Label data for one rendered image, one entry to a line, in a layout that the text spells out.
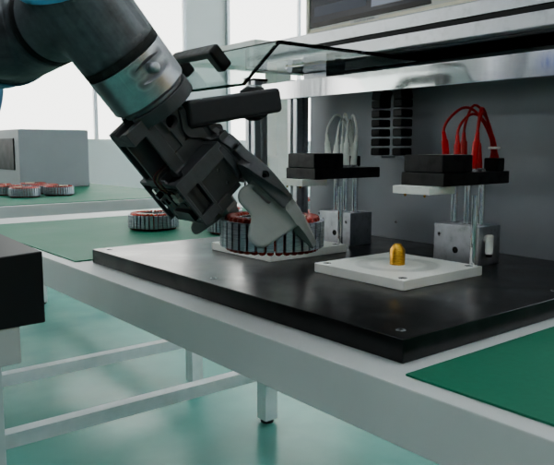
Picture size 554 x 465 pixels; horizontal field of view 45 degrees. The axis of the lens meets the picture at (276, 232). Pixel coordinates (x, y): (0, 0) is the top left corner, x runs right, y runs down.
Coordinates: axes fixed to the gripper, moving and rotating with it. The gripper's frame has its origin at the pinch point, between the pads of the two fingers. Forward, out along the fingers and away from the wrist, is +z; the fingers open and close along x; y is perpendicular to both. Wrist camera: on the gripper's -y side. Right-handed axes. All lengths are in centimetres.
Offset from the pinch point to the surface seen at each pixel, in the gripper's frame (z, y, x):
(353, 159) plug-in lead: 17.0, -30.4, -22.6
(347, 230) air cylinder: 24.0, -20.9, -20.9
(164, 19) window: 77, -264, -474
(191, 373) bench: 117, -12, -161
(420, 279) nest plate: 14.2, -7.7, 7.6
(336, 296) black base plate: 8.1, 1.1, 5.0
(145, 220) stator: 20, -12, -73
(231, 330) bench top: 3.1, 11.2, 0.7
